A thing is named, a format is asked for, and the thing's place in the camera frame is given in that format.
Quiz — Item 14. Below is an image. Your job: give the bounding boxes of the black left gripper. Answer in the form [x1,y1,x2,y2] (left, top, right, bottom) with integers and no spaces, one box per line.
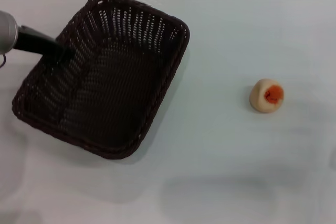
[14,24,76,63]

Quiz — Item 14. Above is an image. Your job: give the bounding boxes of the black woven plastic basket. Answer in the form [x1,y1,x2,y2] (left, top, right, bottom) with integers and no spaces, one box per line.
[12,0,190,161]

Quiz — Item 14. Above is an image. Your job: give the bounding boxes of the cream pastry with orange centre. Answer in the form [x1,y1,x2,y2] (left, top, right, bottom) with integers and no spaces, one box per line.
[248,78,285,114]

